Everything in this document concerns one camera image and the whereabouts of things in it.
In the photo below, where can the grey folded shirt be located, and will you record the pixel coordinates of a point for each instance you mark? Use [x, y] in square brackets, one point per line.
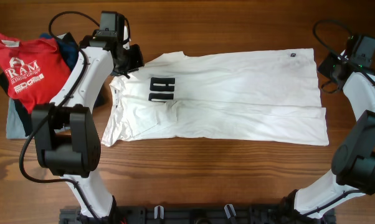
[18, 123]

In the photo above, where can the navy blue folded shirt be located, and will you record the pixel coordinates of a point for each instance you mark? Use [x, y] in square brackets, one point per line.
[68, 49]

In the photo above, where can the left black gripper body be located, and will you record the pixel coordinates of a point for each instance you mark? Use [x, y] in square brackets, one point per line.
[132, 60]

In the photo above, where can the black folded shirt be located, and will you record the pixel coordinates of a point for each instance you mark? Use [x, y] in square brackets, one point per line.
[4, 82]

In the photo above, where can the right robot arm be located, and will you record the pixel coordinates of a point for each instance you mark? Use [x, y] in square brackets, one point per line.
[352, 172]

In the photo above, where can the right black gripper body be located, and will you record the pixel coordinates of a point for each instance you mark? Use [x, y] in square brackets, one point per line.
[329, 65]

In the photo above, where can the red folded printed t-shirt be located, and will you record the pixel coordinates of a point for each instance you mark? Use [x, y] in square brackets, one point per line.
[35, 69]

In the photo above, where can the white t-shirt black print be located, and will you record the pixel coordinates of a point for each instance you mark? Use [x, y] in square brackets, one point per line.
[270, 95]

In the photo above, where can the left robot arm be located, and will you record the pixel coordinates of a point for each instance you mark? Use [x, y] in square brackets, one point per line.
[64, 133]

